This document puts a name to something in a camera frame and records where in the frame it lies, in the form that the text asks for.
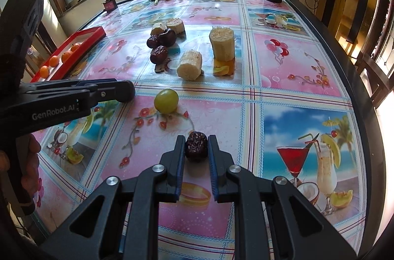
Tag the white air conditioner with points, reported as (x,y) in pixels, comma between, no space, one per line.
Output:
(52,25)

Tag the wooden stool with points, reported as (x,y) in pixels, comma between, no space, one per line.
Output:
(381,84)

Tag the red date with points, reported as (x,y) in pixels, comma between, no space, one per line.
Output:
(153,41)
(159,55)
(196,150)

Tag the red shallow tray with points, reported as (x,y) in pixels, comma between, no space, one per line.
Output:
(87,38)

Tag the green grape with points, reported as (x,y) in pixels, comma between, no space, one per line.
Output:
(166,101)

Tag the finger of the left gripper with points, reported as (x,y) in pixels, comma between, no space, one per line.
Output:
(111,89)
(68,83)

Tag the left hand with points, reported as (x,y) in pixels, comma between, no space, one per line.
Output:
(30,180)

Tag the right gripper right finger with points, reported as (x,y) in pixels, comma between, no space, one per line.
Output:
(223,189)

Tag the small orange tangerine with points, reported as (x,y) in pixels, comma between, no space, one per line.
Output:
(75,47)

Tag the red perfume bottle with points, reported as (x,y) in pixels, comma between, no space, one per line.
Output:
(109,5)

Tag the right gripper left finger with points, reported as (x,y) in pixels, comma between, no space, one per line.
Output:
(170,188)

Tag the floral plastic tablecloth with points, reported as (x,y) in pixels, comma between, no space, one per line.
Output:
(280,91)

